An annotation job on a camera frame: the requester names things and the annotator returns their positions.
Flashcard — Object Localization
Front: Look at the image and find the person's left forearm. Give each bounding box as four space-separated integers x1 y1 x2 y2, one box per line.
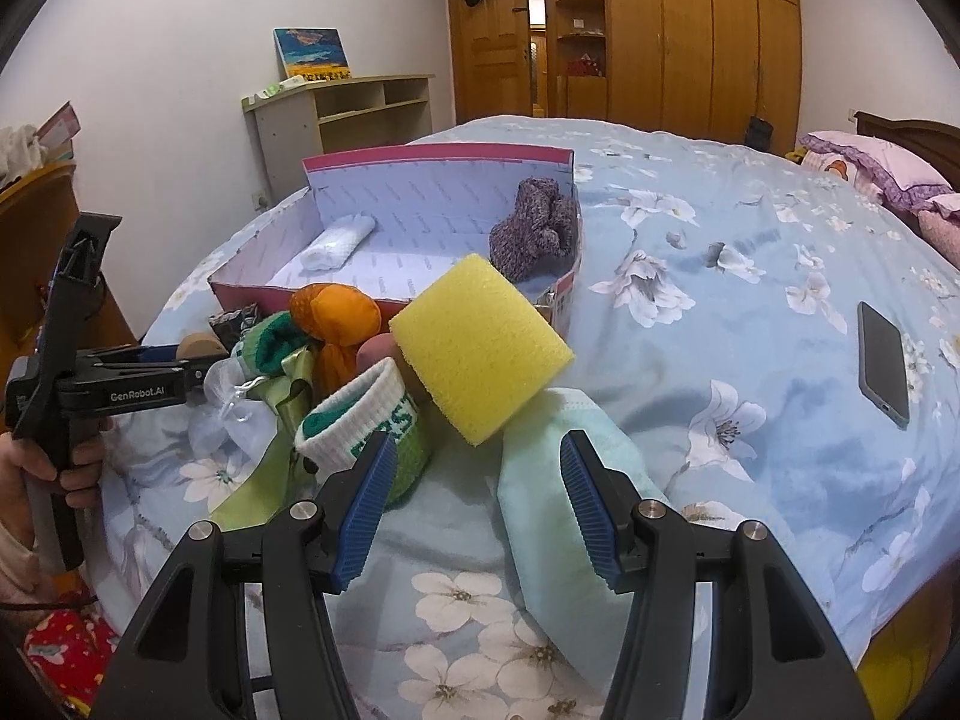
0 525 50 620

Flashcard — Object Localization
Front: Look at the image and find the orange cloth bundle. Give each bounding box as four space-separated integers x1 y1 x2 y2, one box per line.
291 283 382 398

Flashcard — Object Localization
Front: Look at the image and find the person's left hand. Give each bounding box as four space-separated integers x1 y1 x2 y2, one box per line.
0 418 113 541

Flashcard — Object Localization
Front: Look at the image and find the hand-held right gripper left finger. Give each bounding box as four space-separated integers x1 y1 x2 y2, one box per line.
90 431 398 720

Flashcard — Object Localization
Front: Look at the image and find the pink pillow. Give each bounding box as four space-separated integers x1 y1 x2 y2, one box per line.
915 193 960 265

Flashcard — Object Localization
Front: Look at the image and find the wooden door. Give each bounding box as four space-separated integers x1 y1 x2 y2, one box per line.
448 0 550 122

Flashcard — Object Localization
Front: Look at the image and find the red floral clothing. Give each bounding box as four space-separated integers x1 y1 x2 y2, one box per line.
25 610 117 715

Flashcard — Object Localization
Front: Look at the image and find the white green lettered sock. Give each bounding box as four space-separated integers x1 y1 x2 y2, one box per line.
294 358 434 507

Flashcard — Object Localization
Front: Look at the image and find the blue yellow painting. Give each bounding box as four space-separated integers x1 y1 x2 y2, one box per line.
274 28 353 82

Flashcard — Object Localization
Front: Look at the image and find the black cable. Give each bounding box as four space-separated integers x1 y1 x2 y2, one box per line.
0 594 100 612

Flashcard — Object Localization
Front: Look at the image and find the dark patterned cloth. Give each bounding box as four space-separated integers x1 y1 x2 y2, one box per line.
210 304 263 338

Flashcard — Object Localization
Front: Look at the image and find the wooden desk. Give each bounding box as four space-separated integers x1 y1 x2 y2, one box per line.
0 161 140 398

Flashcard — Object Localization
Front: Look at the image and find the white organza bag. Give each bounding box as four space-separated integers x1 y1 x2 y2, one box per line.
187 358 280 460

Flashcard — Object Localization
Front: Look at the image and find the dark wooden headboard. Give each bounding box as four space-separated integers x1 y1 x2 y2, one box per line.
855 111 960 190

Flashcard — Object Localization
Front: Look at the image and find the beige shelf unit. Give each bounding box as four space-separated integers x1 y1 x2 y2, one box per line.
241 75 436 209

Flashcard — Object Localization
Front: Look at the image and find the purple ruffled pillow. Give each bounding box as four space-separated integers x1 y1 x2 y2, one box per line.
799 130 953 212

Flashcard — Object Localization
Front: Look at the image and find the yellow sponge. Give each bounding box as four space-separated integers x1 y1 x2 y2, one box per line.
388 253 577 447

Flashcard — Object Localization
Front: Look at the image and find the purple knitted sock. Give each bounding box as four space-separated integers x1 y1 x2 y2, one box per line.
489 176 582 286

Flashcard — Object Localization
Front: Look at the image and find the pink makeup sponge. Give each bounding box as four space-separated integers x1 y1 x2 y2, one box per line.
356 334 421 400

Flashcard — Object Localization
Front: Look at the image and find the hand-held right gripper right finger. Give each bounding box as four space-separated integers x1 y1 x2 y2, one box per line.
559 429 875 720

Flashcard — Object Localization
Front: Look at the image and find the pink cardboard box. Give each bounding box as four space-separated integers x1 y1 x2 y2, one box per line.
208 146 584 338

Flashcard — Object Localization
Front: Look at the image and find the beige round puff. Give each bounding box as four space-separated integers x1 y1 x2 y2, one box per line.
176 332 230 361

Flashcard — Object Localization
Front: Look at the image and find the light green towel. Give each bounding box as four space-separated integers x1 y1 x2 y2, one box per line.
495 388 668 695

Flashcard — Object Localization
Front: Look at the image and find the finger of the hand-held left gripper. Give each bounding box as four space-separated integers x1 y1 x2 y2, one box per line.
84 343 185 368
180 360 226 392

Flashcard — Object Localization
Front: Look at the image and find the white rolled cloth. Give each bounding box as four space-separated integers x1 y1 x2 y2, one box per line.
300 214 376 272

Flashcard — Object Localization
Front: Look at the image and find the wooden wardrobe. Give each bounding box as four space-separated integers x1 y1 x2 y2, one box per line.
544 0 803 145

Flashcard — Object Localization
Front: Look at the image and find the green satin ribbon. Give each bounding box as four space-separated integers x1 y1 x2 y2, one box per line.
210 349 316 533

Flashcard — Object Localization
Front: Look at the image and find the dark smartphone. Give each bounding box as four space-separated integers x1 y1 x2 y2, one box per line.
857 301 911 430

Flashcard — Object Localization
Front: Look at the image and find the blue floral bed sheet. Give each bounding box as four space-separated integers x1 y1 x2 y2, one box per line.
101 116 960 720

